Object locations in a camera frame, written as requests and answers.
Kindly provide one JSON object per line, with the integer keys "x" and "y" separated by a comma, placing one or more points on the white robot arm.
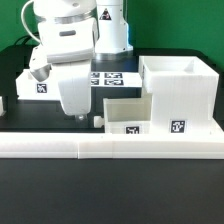
{"x": 71, "y": 34}

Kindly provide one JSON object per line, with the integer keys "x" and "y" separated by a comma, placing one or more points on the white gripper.
{"x": 74, "y": 84}

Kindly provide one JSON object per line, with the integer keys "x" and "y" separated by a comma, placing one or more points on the white front drawer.
{"x": 125, "y": 116}

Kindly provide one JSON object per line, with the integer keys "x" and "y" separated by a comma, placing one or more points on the white marker tag plate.
{"x": 116, "y": 79}

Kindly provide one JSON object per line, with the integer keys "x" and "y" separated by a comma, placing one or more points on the white rear drawer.
{"x": 28, "y": 88}

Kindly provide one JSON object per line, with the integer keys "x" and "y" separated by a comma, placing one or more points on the white L-shaped fence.
{"x": 111, "y": 146}

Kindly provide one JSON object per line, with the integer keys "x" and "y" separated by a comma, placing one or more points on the white drawer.
{"x": 125, "y": 116}
{"x": 28, "y": 88}

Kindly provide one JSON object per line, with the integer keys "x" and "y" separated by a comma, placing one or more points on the white drawer cabinet box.
{"x": 182, "y": 91}

